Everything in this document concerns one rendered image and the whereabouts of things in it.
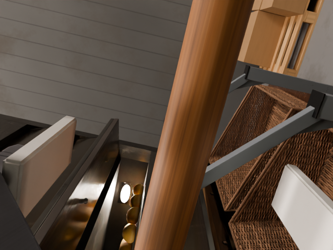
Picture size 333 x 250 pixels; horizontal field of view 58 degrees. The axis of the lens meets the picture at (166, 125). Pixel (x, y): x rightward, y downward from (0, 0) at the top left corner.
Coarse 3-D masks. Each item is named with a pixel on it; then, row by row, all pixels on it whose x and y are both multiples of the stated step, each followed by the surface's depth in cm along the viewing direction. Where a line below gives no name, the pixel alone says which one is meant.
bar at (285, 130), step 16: (240, 80) 97; (256, 80) 96; (272, 80) 96; (288, 80) 96; (304, 80) 96; (320, 96) 49; (304, 112) 51; (320, 112) 49; (272, 128) 53; (288, 128) 51; (304, 128) 51; (320, 128) 52; (256, 144) 52; (272, 144) 52; (224, 160) 53; (240, 160) 53; (208, 176) 54
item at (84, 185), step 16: (112, 128) 148; (112, 144) 150; (96, 160) 116; (112, 160) 152; (80, 176) 97; (96, 176) 117; (64, 192) 87; (80, 192) 95; (96, 192) 118; (64, 208) 81; (80, 208) 96; (48, 224) 72; (64, 224) 81; (80, 224) 97; (48, 240) 70; (64, 240) 82
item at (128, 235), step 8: (136, 192) 160; (136, 200) 148; (136, 208) 139; (128, 216) 136; (136, 216) 135; (128, 224) 157; (128, 232) 124; (128, 240) 123; (120, 248) 129; (128, 248) 128
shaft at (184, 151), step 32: (224, 0) 14; (192, 32) 15; (224, 32) 14; (192, 64) 15; (224, 64) 15; (192, 96) 15; (224, 96) 16; (192, 128) 15; (160, 160) 17; (192, 160) 16; (160, 192) 17; (192, 192) 17; (160, 224) 17
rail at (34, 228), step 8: (112, 120) 162; (104, 128) 147; (96, 144) 126; (88, 152) 117; (80, 160) 109; (72, 176) 97; (64, 184) 91; (56, 200) 82; (48, 208) 79; (40, 216) 75; (40, 224) 72; (32, 232) 69
